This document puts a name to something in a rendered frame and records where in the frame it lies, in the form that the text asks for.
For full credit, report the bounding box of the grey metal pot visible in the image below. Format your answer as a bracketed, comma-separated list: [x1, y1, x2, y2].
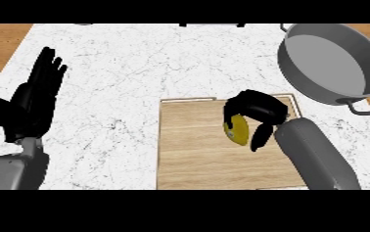
[276, 23, 370, 116]

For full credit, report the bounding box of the yellow lemon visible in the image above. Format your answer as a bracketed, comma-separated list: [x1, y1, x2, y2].
[223, 114, 252, 147]

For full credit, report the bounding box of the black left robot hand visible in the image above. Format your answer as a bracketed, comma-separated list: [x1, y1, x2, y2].
[0, 46, 69, 144]

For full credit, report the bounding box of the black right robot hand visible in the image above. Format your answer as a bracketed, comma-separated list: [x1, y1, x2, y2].
[223, 89, 290, 153]

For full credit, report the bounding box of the wooden tray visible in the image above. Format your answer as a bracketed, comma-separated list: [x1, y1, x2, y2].
[155, 93, 310, 191]

